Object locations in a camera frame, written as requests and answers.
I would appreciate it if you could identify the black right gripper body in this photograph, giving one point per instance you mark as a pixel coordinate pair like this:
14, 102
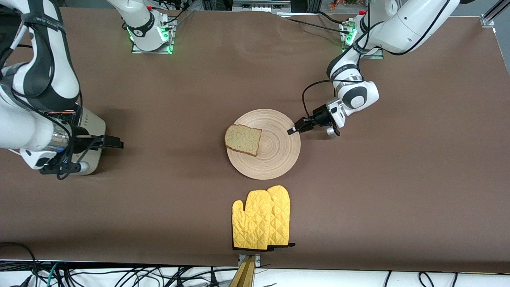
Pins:
85, 142

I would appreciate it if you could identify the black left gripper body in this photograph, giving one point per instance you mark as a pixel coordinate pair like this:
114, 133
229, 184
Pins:
319, 116

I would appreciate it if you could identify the round wooden plate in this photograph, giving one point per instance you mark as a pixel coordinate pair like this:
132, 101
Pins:
275, 147

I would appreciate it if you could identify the slice of brown bread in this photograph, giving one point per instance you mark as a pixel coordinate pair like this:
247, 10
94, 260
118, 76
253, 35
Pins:
243, 140

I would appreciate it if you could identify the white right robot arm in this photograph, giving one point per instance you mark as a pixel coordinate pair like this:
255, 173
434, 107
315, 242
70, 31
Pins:
36, 131

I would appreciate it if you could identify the beige and chrome toaster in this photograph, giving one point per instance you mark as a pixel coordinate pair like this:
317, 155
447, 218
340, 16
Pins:
93, 131

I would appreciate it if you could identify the brown table cover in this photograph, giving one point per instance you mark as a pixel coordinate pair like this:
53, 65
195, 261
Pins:
255, 71

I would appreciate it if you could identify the yellow quilted oven mitt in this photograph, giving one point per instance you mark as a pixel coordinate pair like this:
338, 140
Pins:
251, 223
281, 215

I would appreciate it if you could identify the grey metal rack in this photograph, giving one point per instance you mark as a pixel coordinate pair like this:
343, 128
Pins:
261, 4

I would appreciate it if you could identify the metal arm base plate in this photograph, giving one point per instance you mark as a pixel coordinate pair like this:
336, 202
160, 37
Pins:
172, 40
346, 46

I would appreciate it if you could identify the small metal bracket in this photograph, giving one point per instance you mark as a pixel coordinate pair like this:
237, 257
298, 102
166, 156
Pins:
258, 261

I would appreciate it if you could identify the wooden post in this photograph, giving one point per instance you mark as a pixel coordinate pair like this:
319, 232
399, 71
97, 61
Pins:
244, 275

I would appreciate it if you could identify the aluminium frame profile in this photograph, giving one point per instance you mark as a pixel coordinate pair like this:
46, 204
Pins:
492, 14

